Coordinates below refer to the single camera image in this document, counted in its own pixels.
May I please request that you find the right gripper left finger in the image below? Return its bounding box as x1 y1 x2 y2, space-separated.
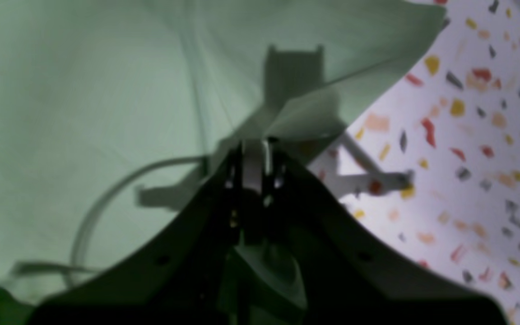
28 144 245 325

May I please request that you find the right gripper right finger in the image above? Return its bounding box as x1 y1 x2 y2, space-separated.
265 142 508 325

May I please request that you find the light green T-shirt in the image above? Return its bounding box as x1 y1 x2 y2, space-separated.
0 0 446 325

